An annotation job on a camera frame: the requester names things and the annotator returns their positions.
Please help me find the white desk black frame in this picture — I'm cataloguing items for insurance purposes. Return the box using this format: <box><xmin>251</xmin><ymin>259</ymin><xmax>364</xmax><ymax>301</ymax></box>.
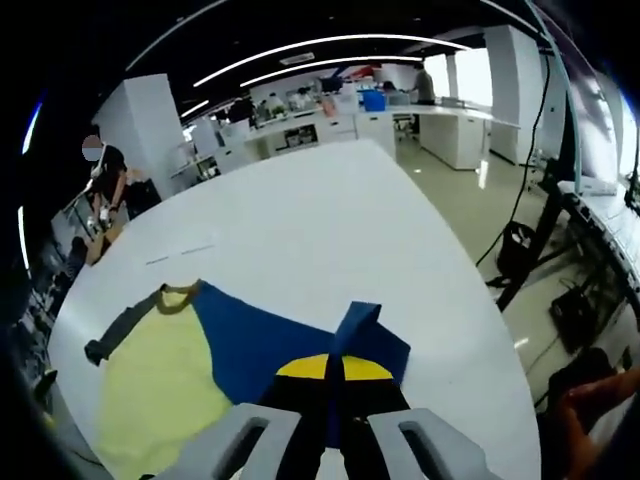
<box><xmin>499</xmin><ymin>174</ymin><xmax>640</xmax><ymax>311</ymax></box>

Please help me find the long white counter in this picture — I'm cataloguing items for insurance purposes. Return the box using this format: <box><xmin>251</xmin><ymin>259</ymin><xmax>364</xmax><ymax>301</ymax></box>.
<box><xmin>242</xmin><ymin>102</ymin><xmax>521</xmax><ymax>171</ymax></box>

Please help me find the blue crate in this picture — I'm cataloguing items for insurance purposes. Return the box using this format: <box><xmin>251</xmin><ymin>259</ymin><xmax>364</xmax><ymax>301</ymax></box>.
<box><xmin>361</xmin><ymin>90</ymin><xmax>389</xmax><ymax>112</ymax></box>

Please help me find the yellow blue grey garment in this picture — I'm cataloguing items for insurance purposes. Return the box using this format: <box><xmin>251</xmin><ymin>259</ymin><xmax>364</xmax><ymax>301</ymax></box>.
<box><xmin>83</xmin><ymin>278</ymin><xmax>412</xmax><ymax>479</ymax></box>

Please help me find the long ceiling light strip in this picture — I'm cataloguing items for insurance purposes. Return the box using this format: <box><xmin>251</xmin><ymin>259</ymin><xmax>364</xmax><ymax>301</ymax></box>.
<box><xmin>192</xmin><ymin>33</ymin><xmax>471</xmax><ymax>89</ymax></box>

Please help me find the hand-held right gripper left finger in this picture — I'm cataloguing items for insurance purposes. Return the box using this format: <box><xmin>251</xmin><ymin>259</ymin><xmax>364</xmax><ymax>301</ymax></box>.
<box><xmin>149</xmin><ymin>352</ymin><xmax>331</xmax><ymax>480</ymax></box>

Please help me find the black box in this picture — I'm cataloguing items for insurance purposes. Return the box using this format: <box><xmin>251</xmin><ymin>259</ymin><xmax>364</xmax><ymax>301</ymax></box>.
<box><xmin>549</xmin><ymin>284</ymin><xmax>626</xmax><ymax>351</ymax></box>

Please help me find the black waste bin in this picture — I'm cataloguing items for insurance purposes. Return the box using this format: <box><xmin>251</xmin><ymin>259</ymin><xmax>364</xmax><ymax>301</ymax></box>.
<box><xmin>497</xmin><ymin>221</ymin><xmax>539</xmax><ymax>281</ymax></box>

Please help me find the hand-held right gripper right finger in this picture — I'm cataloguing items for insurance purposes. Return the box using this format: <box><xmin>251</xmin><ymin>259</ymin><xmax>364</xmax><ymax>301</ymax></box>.
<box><xmin>339</xmin><ymin>353</ymin><xmax>501</xmax><ymax>480</ymax></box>

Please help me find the brown cardboard box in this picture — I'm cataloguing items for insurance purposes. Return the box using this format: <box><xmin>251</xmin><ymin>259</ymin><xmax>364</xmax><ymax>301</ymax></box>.
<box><xmin>84</xmin><ymin>219</ymin><xmax>124</xmax><ymax>266</ymax></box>

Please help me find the white square pillar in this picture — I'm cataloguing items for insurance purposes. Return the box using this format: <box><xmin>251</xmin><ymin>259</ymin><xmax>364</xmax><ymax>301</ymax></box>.
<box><xmin>482</xmin><ymin>23</ymin><xmax>566</xmax><ymax>166</ymax></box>
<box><xmin>92</xmin><ymin>73</ymin><xmax>184</xmax><ymax>196</ymax></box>

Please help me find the short ceiling light strip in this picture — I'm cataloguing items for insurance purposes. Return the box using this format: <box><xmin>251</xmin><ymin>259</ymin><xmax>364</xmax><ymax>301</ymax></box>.
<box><xmin>239</xmin><ymin>54</ymin><xmax>425</xmax><ymax>88</ymax></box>

